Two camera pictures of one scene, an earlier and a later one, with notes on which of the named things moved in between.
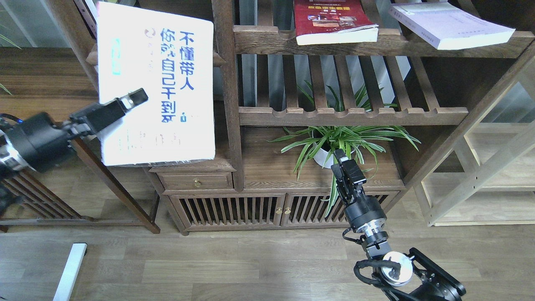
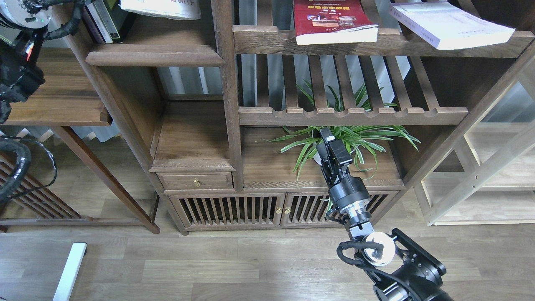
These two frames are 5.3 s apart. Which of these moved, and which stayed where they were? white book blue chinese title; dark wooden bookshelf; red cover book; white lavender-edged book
Moved: white book blue chinese title
Stayed: white lavender-edged book; red cover book; dark wooden bookshelf
